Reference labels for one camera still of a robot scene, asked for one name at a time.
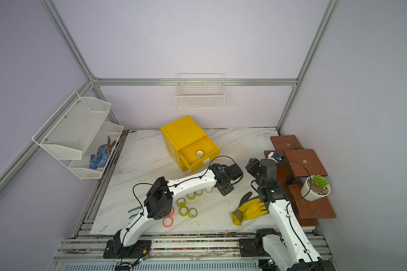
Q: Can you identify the clear tape roll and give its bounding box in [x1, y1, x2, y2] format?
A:
[205, 187, 213, 194]
[196, 150, 204, 159]

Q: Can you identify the brown wooden stepped shelf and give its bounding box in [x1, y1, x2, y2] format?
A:
[270, 135, 336, 227]

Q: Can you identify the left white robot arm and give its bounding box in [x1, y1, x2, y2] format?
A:
[113, 163, 244, 254]

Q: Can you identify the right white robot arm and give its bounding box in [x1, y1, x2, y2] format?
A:
[245, 158, 336, 271]

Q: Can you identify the white mesh two-tier shelf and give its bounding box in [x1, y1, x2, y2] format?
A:
[32, 92, 123, 179]

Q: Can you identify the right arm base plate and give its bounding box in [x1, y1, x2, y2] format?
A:
[239, 228, 278, 257]

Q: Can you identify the yellow black rubber glove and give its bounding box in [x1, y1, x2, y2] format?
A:
[231, 192, 269, 226]

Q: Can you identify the potted succulent white pot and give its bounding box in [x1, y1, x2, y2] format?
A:
[301, 175, 331, 202]

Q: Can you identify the yellow drawer cabinet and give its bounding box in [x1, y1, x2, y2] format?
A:
[161, 116, 220, 172]

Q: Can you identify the aluminium frame rail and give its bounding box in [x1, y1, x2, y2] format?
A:
[0, 0, 341, 211]

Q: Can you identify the yellow tape roll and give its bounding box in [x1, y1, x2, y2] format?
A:
[194, 189, 204, 196]
[187, 193, 196, 201]
[176, 198, 187, 208]
[188, 208, 197, 218]
[179, 206, 189, 217]

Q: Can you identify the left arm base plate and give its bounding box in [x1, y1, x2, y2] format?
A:
[103, 230, 151, 259]

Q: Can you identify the teal garden fork yellow handle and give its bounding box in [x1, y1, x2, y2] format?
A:
[128, 206, 142, 220]

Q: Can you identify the blue item in shelf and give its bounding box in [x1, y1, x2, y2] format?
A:
[89, 145, 110, 169]

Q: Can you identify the white wire wall basket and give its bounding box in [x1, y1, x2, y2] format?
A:
[175, 73, 226, 108]

